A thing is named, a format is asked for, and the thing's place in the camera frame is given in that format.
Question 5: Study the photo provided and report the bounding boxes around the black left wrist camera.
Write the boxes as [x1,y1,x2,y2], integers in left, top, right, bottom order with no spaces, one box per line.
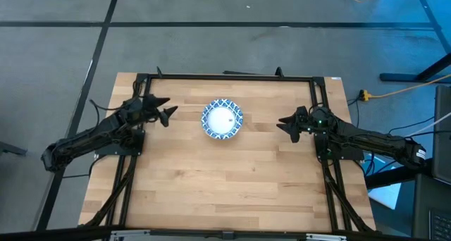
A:
[121,98,142,118]

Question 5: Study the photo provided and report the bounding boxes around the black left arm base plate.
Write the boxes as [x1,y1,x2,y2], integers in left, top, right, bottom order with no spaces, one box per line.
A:
[94,127,146,157]

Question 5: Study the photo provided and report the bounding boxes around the yellow extension cord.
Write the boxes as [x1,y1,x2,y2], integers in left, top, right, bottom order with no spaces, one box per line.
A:
[358,73,451,102]

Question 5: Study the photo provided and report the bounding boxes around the black aluminium rig frame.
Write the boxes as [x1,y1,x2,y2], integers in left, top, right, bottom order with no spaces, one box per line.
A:
[79,66,376,235]

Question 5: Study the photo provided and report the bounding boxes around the white cable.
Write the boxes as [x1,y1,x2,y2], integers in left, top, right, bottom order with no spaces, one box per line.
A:
[404,111,451,139]

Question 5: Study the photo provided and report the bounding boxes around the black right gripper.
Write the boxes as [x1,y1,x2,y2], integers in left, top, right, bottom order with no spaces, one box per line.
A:
[276,105,320,144]

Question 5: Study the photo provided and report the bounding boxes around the black stand foot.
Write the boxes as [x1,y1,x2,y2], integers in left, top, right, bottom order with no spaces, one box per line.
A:
[0,140,29,157]

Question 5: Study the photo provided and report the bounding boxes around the black keyboard desk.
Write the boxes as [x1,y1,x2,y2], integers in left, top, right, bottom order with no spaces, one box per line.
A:
[411,173,451,241]

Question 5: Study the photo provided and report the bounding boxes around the blue patterned paper bowl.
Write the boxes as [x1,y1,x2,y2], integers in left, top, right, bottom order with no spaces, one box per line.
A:
[201,98,244,139]
[204,103,245,141]

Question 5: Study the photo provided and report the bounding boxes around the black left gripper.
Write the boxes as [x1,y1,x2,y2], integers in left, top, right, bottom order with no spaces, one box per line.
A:
[121,94,178,128]

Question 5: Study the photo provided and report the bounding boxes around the black computer cabinet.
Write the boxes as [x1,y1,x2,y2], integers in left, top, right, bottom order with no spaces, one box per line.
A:
[431,85,451,185]

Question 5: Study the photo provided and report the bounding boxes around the black floor cable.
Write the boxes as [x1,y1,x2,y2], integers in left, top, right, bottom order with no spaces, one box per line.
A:
[387,115,436,136]
[346,97,364,124]

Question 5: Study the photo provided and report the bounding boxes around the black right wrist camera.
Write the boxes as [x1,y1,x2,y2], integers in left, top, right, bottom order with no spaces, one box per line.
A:
[311,106,335,130]

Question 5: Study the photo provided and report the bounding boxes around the silver mount bracket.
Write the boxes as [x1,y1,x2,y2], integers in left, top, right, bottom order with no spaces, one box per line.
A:
[109,229,152,241]
[305,233,348,241]

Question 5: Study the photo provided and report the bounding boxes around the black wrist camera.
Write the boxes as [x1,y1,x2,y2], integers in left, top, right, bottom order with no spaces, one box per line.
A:
[311,106,335,130]
[121,98,142,118]

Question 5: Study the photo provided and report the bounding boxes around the black left camera cable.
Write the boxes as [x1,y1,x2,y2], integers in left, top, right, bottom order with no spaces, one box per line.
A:
[88,98,124,129]

